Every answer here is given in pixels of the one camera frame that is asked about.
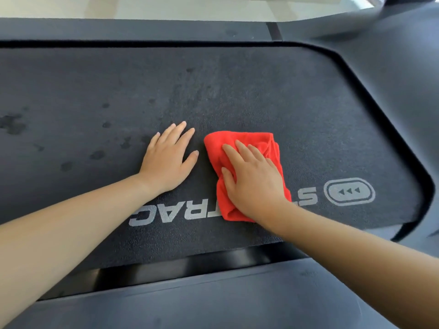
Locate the red microfiber cloth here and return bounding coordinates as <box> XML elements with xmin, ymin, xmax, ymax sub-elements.
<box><xmin>204</xmin><ymin>131</ymin><xmax>293</xmax><ymax>223</ymax></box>

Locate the black treadmill belt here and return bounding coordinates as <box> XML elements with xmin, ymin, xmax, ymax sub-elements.
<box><xmin>0</xmin><ymin>41</ymin><xmax>435</xmax><ymax>271</ymax></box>

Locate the person's right hand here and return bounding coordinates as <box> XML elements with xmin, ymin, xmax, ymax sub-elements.
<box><xmin>221</xmin><ymin>140</ymin><xmax>293</xmax><ymax>227</ymax></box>

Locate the person's left forearm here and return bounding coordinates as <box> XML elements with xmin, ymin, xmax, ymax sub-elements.
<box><xmin>0</xmin><ymin>173</ymin><xmax>162</xmax><ymax>327</ymax></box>

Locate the person's left hand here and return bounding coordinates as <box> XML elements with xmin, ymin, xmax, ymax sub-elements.
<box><xmin>138</xmin><ymin>121</ymin><xmax>199</xmax><ymax>196</ymax></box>

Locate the person's right forearm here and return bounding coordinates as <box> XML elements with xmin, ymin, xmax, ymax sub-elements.
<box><xmin>257</xmin><ymin>200</ymin><xmax>439</xmax><ymax>329</ymax></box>

